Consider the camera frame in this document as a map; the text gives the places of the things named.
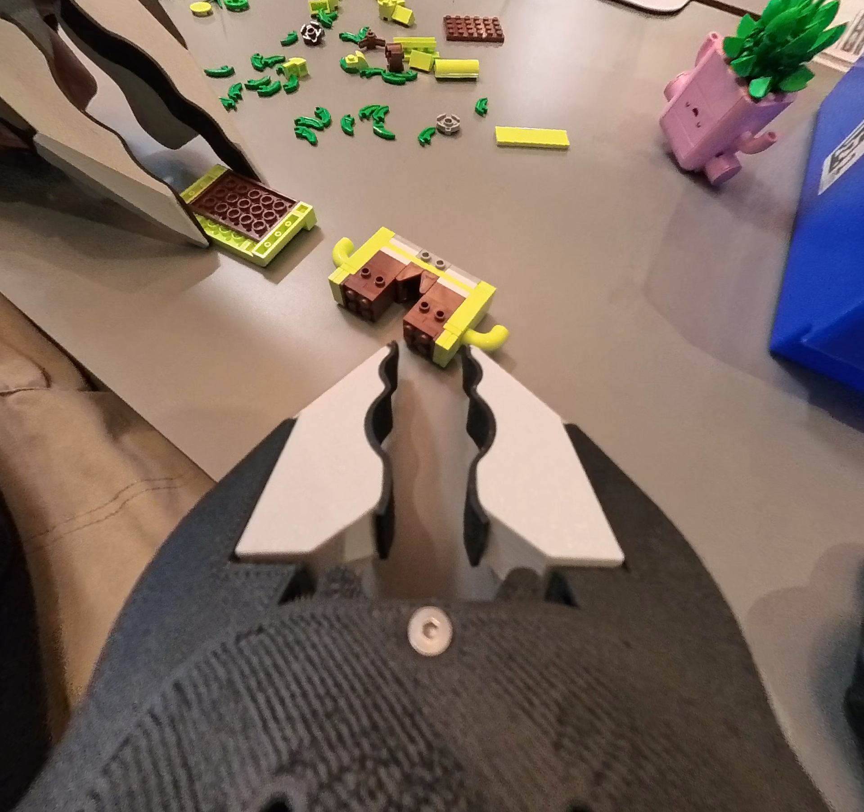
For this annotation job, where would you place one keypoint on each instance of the grey round brick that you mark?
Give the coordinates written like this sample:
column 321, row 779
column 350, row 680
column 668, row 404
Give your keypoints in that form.
column 447, row 124

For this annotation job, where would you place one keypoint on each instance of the black white round piece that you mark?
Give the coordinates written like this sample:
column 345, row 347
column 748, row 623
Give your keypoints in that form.
column 310, row 34

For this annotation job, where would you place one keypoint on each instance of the lime brown brick figure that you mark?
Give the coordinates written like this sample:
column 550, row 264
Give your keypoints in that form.
column 415, row 292

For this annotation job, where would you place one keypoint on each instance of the blue storage box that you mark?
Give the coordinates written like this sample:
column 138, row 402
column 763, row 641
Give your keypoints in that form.
column 823, row 252

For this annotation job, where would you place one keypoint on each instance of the small brown brick piece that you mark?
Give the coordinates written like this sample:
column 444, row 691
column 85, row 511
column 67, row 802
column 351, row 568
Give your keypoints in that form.
column 395, row 56
column 373, row 41

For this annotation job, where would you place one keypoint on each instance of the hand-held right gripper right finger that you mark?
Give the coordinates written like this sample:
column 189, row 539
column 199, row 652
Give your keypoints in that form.
column 540, row 488

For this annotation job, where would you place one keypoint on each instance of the pile of lime bricks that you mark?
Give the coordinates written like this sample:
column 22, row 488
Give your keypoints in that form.
column 455, row 68

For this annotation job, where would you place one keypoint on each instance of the long lime flat tile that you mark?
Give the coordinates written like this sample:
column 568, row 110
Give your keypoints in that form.
column 533, row 136

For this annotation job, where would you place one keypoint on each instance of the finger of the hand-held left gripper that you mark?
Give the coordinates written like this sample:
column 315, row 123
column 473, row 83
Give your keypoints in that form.
column 135, row 9
column 101, row 164

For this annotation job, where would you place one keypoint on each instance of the brown studded plate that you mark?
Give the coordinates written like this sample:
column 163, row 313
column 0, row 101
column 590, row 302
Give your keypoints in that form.
column 474, row 28

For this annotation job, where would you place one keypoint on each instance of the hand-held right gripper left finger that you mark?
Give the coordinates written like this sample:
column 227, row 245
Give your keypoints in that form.
column 317, row 481

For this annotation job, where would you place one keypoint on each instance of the pink brick planter figure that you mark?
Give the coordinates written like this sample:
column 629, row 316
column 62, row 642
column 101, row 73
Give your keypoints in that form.
column 715, row 117

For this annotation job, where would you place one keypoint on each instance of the person's tan trousers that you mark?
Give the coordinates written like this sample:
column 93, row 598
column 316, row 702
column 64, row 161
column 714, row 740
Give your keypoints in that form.
column 81, row 488

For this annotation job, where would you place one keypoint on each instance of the scattered green leaf pieces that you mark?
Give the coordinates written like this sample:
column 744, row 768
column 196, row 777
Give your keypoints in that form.
column 307, row 127

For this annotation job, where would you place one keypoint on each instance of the lime brown brick tray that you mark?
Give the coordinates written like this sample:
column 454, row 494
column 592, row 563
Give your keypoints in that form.
column 250, row 218

